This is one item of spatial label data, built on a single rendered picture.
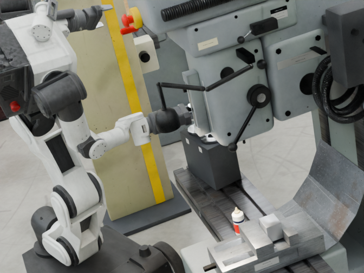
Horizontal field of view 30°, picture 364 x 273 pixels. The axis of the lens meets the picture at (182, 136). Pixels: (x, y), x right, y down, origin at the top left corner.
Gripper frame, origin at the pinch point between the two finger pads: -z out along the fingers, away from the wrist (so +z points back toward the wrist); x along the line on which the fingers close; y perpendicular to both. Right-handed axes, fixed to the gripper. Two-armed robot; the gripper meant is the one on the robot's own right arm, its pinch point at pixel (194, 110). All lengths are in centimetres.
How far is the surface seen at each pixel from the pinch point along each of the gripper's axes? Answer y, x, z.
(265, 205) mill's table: 27.3, -36.2, -11.5
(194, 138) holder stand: 8.8, -5.7, 3.5
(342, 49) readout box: -45, -83, -26
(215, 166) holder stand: 16.9, -16.6, -0.1
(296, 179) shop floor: 118, 105, -73
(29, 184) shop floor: 119, 204, 91
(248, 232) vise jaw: 16, -62, 3
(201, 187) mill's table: 28.9, -9.0, 5.7
